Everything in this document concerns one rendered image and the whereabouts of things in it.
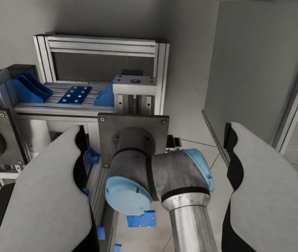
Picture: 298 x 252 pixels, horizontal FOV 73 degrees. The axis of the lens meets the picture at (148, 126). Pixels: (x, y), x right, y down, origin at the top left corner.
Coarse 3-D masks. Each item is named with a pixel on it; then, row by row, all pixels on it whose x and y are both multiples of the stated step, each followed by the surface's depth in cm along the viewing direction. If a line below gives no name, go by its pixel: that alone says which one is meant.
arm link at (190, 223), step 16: (160, 160) 49; (176, 160) 48; (192, 160) 47; (160, 176) 47; (176, 176) 46; (192, 176) 46; (208, 176) 46; (160, 192) 48; (176, 192) 44; (192, 192) 43; (208, 192) 46; (176, 208) 44; (192, 208) 43; (176, 224) 42; (192, 224) 41; (208, 224) 42; (176, 240) 41; (192, 240) 39; (208, 240) 39
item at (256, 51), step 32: (224, 32) 122; (256, 32) 86; (288, 32) 66; (224, 64) 123; (256, 64) 86; (288, 64) 66; (224, 96) 124; (256, 96) 87; (224, 128) 125; (256, 128) 87
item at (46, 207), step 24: (72, 144) 9; (24, 168) 8; (48, 168) 8; (72, 168) 8; (24, 192) 7; (48, 192) 7; (72, 192) 7; (24, 216) 6; (48, 216) 6; (72, 216) 6; (0, 240) 6; (24, 240) 6; (48, 240) 6; (72, 240) 6; (96, 240) 6
